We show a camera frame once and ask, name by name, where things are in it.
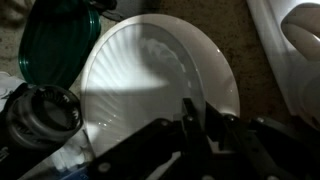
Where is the small white ribbed bowl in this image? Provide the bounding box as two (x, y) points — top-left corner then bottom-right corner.
(81, 22), (206, 158)

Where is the green plastic lid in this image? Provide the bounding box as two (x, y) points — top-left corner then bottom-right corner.
(18, 0), (102, 90)

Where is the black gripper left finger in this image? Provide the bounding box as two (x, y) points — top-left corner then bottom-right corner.
(88, 97), (214, 180)

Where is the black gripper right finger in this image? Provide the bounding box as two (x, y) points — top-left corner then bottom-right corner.
(204, 101), (320, 180)

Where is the bigger white bowl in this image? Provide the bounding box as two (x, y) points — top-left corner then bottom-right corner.
(79, 13), (241, 118)

